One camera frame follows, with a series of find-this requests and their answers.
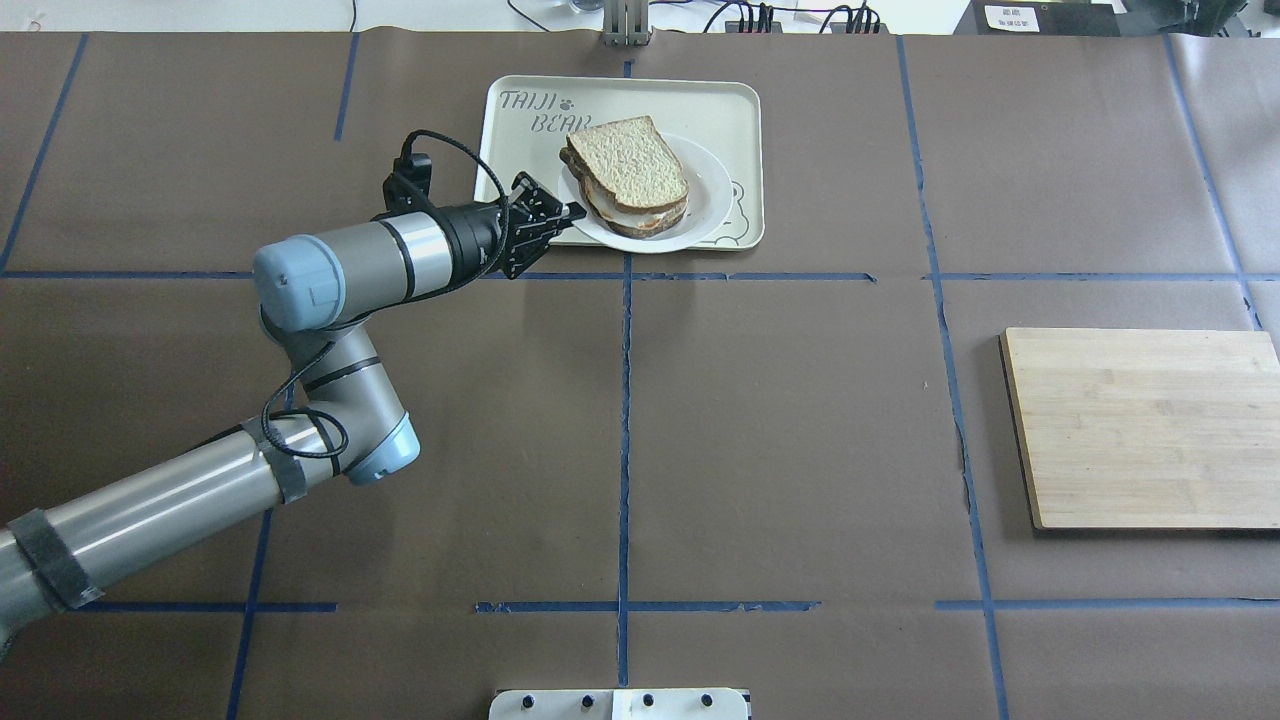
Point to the grey camera post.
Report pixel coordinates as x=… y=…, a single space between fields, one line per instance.
x=626 y=23

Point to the white round plate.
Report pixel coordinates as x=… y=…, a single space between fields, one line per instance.
x=709 y=205

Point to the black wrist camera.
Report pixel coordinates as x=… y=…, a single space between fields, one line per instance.
x=407 y=187

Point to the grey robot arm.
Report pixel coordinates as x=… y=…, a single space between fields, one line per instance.
x=336 y=414

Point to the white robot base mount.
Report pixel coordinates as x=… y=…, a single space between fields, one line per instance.
x=622 y=703

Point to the wooden cutting board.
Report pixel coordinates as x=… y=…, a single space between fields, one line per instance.
x=1146 y=428

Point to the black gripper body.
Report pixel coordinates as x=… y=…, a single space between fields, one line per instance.
x=473 y=236

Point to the black power strip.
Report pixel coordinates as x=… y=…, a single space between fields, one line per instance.
x=867 y=23

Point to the black box with label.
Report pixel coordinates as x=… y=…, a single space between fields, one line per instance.
x=1073 y=18

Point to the cream bear tray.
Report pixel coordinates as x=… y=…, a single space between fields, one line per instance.
x=527 y=119

